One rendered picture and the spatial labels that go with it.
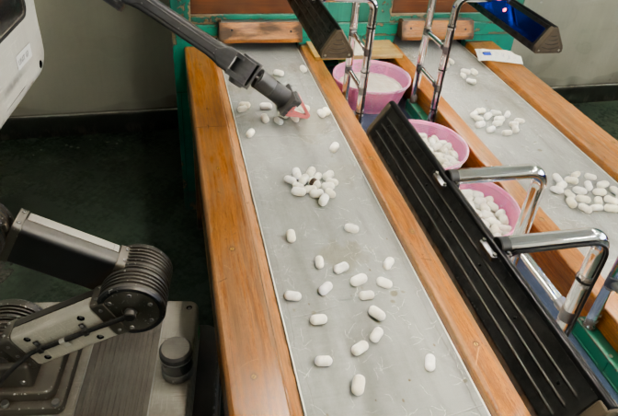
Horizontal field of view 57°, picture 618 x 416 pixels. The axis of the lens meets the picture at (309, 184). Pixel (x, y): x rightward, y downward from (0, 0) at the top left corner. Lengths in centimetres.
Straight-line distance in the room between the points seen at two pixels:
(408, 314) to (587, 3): 288
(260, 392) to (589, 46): 330
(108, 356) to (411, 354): 69
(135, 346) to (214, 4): 121
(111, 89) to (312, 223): 191
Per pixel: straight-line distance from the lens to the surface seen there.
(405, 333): 111
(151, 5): 156
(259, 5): 212
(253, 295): 110
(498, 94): 207
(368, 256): 124
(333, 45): 135
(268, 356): 101
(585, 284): 88
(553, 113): 196
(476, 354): 108
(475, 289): 74
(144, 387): 135
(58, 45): 297
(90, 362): 142
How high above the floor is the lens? 156
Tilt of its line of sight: 35 degrees down
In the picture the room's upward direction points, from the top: 5 degrees clockwise
